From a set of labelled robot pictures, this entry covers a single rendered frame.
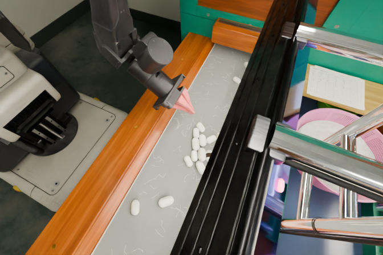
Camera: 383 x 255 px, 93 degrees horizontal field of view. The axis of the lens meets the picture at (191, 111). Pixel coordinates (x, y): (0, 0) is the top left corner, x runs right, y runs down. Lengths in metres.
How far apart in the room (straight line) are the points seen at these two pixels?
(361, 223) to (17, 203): 1.62
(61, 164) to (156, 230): 0.81
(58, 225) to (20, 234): 1.02
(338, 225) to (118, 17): 0.47
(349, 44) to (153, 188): 0.47
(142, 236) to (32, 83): 0.58
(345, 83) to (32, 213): 1.70
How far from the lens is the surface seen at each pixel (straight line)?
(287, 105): 0.19
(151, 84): 0.44
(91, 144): 1.18
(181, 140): 0.55
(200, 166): 0.50
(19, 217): 1.62
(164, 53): 0.38
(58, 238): 0.56
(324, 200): 0.69
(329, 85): 0.76
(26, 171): 1.31
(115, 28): 0.40
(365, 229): 0.31
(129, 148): 0.54
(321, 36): 0.26
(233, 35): 0.70
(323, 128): 0.70
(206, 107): 0.60
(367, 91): 0.83
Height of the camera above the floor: 1.25
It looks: 59 degrees down
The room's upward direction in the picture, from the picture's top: straight up
